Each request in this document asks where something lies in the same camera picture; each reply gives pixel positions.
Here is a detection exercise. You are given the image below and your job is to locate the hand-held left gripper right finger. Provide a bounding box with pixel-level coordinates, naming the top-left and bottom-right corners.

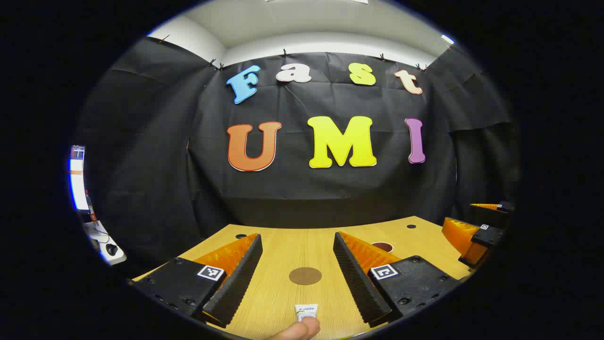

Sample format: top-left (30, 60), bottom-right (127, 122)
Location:
top-left (333, 231), bottom-right (462, 327)

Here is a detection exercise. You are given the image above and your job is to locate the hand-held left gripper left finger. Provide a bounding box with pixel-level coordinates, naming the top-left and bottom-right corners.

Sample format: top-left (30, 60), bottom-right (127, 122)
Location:
top-left (126, 233), bottom-right (263, 329)

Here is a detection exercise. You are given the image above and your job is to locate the round brown coaster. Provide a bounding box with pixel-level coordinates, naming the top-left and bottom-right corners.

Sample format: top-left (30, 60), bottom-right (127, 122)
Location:
top-left (289, 267), bottom-right (323, 286)

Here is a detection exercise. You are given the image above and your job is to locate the white toothpaste tube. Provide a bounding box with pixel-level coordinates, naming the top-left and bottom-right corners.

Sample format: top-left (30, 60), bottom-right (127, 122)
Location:
top-left (295, 304), bottom-right (319, 323)

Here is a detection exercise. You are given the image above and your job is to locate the wooden desktop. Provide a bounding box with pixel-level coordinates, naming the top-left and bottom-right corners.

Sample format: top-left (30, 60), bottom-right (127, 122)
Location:
top-left (132, 216), bottom-right (475, 340)

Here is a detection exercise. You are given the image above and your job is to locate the black backdrop cloth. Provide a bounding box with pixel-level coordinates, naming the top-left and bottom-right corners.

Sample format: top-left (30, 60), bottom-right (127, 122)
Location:
top-left (75, 37), bottom-right (522, 279)

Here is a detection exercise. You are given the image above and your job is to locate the white side table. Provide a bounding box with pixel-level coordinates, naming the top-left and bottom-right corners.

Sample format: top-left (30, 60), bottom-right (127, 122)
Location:
top-left (83, 220), bottom-right (127, 266)

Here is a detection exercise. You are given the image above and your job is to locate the computer monitor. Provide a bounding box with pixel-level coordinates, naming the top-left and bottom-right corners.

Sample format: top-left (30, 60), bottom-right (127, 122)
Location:
top-left (69, 145), bottom-right (90, 211)

